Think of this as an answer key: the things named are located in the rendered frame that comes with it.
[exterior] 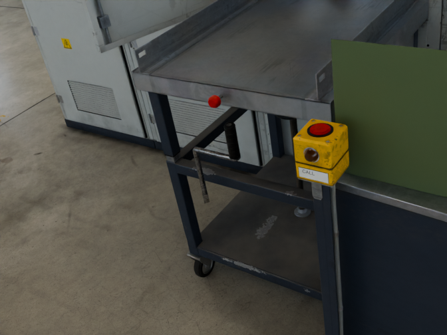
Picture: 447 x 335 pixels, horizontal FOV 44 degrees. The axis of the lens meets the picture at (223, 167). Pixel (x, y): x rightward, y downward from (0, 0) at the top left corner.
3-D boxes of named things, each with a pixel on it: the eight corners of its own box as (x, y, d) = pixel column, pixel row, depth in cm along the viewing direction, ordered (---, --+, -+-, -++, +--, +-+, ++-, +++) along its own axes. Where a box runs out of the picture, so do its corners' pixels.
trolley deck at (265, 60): (332, 125, 128) (331, 102, 124) (136, 90, 161) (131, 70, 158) (428, 18, 171) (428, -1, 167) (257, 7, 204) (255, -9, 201)
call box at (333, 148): (332, 189, 107) (330, 144, 101) (296, 179, 111) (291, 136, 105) (350, 166, 112) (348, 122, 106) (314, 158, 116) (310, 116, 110)
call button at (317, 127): (325, 141, 104) (324, 134, 103) (306, 138, 106) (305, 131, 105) (334, 131, 107) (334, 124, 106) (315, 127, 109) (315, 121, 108)
